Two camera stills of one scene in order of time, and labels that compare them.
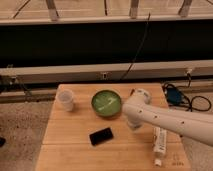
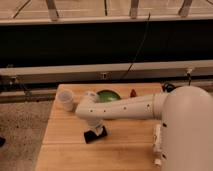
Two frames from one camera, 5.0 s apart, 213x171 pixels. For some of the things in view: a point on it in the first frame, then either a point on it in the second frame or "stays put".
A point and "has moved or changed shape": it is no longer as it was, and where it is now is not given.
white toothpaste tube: (159, 144) stays put
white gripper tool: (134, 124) to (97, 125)
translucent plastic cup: (66, 99) stays put
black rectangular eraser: (101, 136) has moved or changed shape
